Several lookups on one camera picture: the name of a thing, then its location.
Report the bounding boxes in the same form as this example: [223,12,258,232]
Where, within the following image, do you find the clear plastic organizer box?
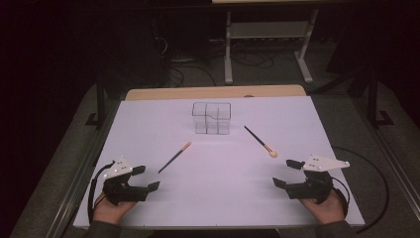
[191,101,232,136]

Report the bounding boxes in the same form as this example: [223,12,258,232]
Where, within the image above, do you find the person's right hand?
[299,191,346,225]

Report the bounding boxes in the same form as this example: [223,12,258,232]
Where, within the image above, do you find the person's left hand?
[92,192,138,226]

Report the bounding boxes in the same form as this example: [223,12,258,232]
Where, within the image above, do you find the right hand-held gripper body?
[285,154,351,204]

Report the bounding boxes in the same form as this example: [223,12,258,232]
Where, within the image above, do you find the right hand-held gripper cable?
[330,146,390,234]

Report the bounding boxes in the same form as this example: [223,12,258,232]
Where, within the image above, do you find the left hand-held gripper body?
[102,156,151,206]

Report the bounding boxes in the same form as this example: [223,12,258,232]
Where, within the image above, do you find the grey metal rail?
[49,98,120,238]
[351,97,420,212]

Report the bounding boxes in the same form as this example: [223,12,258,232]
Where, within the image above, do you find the black round-tipped makeup brush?
[244,125,278,159]

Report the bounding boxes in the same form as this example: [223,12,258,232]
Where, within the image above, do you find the slim black orange-tipped brush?
[157,141,192,175]

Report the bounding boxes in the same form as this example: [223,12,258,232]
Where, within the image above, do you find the black floor cables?
[152,16,275,88]

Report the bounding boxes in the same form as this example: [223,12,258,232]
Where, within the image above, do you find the hand-held gripper cable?
[87,161,115,224]
[330,146,390,234]

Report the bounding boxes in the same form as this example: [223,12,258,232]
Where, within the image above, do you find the black metal stand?
[84,75,108,128]
[366,70,395,128]

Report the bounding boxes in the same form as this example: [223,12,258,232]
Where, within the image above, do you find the left hand-held gripper cable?
[87,161,115,224]

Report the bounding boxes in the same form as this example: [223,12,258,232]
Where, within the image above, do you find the white table board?
[72,95,366,229]

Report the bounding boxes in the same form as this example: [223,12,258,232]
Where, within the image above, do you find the wooden table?
[125,84,307,101]

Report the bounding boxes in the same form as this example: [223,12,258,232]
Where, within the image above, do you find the white metal desk frame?
[223,9,320,85]

